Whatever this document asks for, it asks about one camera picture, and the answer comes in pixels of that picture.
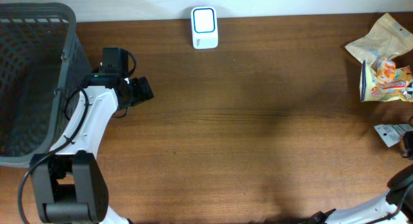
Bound grey plastic mesh basket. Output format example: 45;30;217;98
1;3;92;168

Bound yellow snack chip bag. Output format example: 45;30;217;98
359;61;412;102

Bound beige kraft paper pouch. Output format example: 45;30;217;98
345;13;412;68

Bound white barcode scanner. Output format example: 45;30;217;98
190;6;219;50

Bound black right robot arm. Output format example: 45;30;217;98
305;165;412;224

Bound black red snack packet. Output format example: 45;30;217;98
374;124;412;147

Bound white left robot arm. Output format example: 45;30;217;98
17;48;154;223

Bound small orange juice carton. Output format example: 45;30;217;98
376;57;396;83

